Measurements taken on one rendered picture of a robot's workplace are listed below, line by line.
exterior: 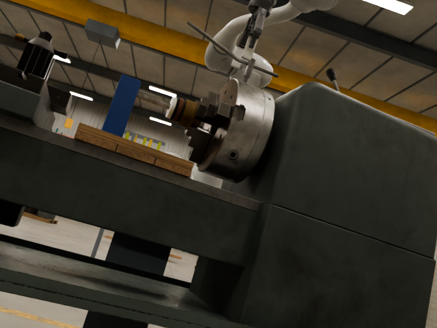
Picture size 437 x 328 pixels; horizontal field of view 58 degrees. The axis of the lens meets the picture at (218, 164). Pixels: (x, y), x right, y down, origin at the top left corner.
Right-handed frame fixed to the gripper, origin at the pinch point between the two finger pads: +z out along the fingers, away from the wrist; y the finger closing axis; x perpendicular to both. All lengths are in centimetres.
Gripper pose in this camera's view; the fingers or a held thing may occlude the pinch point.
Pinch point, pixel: (240, 60)
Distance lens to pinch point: 131.4
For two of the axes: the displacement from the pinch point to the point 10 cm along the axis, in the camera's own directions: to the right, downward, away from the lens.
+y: 2.1, 0.5, -9.8
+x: 9.2, 3.3, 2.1
